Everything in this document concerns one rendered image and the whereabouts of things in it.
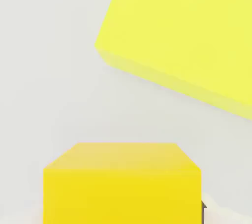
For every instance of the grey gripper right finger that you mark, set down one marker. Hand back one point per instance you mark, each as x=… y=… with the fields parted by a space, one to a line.
x=211 y=215

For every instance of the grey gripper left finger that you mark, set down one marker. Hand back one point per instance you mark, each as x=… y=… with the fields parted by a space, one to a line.
x=36 y=218

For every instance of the small yellow cube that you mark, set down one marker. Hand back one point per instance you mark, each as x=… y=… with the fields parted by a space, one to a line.
x=122 y=192

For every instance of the large lemon yellow box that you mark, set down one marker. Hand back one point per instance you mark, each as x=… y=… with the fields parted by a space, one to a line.
x=181 y=35

